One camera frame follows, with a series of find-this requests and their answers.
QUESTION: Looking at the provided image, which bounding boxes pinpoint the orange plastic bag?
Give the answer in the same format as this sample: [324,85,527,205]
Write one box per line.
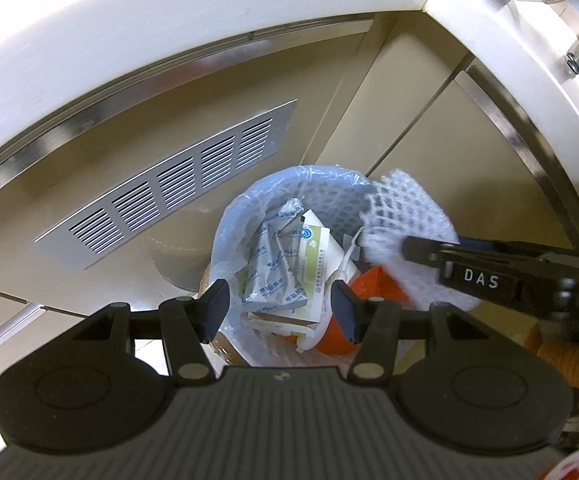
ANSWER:
[319,266,411,356]

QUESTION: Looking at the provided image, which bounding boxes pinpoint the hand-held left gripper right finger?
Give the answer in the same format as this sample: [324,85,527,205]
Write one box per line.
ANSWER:
[330,280,494,387]

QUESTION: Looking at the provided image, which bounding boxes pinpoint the white foam fruit net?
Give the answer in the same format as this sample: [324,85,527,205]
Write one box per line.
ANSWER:
[361,166,483,312]

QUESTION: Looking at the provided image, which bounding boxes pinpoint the white green medicine box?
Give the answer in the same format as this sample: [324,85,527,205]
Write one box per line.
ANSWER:
[289,209,334,323]

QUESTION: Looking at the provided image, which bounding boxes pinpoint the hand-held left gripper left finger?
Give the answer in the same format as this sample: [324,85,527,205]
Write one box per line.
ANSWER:
[72,279,231,387]

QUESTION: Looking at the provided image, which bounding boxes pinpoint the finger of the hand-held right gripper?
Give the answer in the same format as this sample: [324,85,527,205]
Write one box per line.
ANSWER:
[458,238,579,261]
[402,236,546,266]

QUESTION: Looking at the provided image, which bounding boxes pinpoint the grey cabinet vent grille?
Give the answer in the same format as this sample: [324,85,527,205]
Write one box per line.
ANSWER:
[33,99,299,266]

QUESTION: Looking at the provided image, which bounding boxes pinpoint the silver foil pill sheets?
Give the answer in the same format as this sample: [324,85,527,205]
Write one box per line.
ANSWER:
[242,199,306,322]

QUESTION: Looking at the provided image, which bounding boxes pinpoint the plain beige cabinet door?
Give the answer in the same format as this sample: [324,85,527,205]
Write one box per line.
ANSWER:
[369,70,579,311]

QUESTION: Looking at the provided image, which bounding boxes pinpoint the narrow beige corner cabinet door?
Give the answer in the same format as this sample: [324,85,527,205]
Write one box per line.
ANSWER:
[319,10,471,181]

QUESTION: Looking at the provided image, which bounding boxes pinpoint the lined white plastic trash basket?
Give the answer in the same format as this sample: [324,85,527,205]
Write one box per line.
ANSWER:
[210,163,463,367]

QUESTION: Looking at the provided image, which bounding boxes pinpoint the beige vented cabinet door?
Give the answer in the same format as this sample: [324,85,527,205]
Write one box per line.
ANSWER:
[0,20,376,311]

